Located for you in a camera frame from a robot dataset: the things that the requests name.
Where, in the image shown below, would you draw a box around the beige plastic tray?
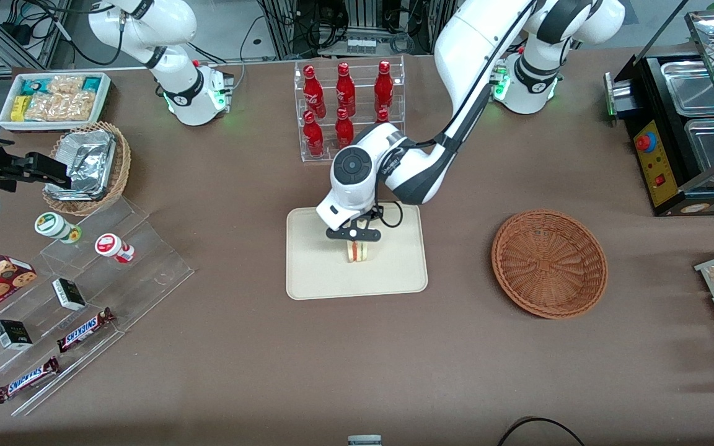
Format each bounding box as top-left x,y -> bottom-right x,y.
286,201 -> 428,300

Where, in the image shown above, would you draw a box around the tan wicker basket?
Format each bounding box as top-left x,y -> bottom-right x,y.
42,121 -> 132,217

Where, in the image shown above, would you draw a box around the round brown wicker basket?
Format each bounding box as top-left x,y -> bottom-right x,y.
491,209 -> 609,320

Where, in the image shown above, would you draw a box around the stacked aluminium foil containers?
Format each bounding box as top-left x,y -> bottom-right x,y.
46,129 -> 117,201

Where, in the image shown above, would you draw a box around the white rectangular snack bin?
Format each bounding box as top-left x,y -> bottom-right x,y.
0,72 -> 112,133

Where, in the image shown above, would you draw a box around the green lid yogurt cup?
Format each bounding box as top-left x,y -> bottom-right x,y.
34,211 -> 83,245

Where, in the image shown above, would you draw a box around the clear bag of crackers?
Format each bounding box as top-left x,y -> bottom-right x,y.
25,76 -> 96,122

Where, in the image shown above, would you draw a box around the red lid yogurt cup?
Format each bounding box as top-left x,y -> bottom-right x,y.
94,232 -> 136,265

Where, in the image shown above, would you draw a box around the small black carton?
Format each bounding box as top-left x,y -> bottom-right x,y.
0,319 -> 33,351
51,278 -> 87,312

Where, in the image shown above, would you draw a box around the clear acrylic bottle rack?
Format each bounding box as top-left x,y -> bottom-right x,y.
294,55 -> 406,163

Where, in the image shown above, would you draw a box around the clear acrylic stepped stand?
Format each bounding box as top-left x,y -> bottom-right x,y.
0,196 -> 196,418

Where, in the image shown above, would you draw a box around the Snickers chocolate bar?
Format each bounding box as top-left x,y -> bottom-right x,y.
56,307 -> 117,354
0,356 -> 61,404

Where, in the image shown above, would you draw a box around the black food warmer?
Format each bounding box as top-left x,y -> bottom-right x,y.
604,0 -> 714,217

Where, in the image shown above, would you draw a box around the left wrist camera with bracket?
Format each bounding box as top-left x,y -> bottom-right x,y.
325,223 -> 383,243

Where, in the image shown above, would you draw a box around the black floor cable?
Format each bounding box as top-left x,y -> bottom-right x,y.
496,416 -> 587,446

